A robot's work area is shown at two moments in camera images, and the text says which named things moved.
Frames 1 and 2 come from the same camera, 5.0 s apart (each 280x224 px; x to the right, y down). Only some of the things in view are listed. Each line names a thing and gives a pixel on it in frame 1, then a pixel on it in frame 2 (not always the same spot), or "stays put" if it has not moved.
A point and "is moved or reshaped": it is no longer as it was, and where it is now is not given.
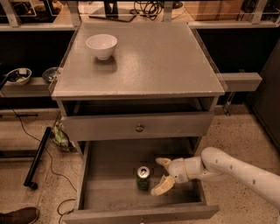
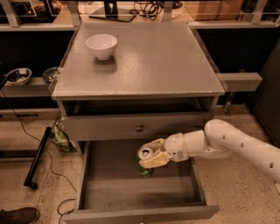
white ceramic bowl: x=101 y=45 stays put
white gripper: x=177 y=170 → x=175 y=146
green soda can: x=143 y=176 is moved or reshaped
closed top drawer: x=105 y=128 stays put
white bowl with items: x=18 y=76 stays put
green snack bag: x=60 y=137 stays put
